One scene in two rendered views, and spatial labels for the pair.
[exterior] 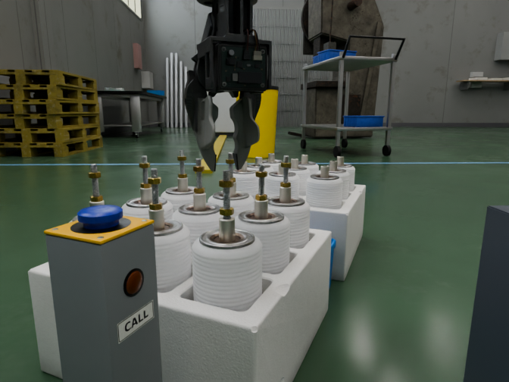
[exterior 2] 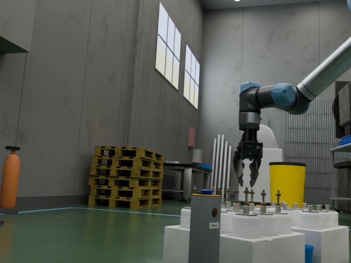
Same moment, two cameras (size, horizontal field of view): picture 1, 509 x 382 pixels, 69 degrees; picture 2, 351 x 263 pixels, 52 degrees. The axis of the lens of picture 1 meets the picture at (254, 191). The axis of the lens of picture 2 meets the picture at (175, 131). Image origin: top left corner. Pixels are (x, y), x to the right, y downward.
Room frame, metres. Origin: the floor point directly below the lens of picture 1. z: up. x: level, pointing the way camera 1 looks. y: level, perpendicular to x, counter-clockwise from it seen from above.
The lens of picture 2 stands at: (-0.81, -0.13, 0.34)
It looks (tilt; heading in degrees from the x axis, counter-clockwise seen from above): 8 degrees up; 19
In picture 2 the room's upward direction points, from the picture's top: 3 degrees clockwise
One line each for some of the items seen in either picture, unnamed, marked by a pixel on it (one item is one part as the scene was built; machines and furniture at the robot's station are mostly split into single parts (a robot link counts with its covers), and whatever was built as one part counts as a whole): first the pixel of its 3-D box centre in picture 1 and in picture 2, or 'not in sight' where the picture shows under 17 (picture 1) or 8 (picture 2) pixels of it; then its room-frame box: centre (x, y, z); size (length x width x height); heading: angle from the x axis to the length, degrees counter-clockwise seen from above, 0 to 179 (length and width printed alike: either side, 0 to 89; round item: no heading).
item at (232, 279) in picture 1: (228, 300); (245, 241); (0.48, 0.04, 0.16); 0.10 x 0.10 x 0.18
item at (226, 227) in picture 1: (226, 230); (246, 211); (0.48, 0.04, 0.26); 0.02 x 0.02 x 0.03
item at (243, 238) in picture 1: (226, 239); (246, 214); (0.48, 0.04, 0.25); 0.08 x 0.08 x 0.01
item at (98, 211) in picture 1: (101, 219); (206, 192); (0.34, 0.15, 0.32); 0.04 x 0.04 x 0.02
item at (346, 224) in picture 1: (293, 219); (294, 242); (1.12, -0.12, 0.09); 0.39 x 0.39 x 0.18; 67
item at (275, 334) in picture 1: (202, 292); (234, 253); (0.64, 0.10, 0.09); 0.39 x 0.39 x 0.18; 66
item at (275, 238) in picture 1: (260, 268); (262, 239); (0.59, -0.01, 0.16); 0.10 x 0.10 x 0.18
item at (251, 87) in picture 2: not in sight; (250, 98); (0.46, 0.03, 0.66); 0.09 x 0.08 x 0.11; 63
